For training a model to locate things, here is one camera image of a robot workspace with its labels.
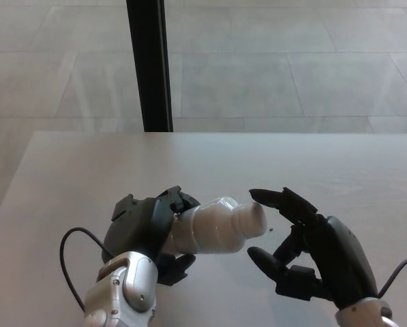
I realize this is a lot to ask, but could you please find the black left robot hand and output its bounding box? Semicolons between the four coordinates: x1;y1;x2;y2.
102;185;201;286

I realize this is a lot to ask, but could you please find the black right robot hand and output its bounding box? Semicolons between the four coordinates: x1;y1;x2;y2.
247;186;381;311

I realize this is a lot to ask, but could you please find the white plastic bottle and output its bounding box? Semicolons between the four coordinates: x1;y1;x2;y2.
170;196;255;255

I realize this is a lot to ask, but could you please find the white screw cap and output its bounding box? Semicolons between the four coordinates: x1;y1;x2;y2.
235;201;267;240

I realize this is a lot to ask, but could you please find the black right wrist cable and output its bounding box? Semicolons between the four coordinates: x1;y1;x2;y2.
376;258;407;298

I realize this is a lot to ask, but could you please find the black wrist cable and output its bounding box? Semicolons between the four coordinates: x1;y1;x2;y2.
59;227;115;313
376;258;407;298

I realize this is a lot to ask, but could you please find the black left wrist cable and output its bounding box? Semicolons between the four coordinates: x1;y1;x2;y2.
59;227;115;313

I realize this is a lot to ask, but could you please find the black window frame post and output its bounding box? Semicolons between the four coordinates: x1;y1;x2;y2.
125;0;174;132

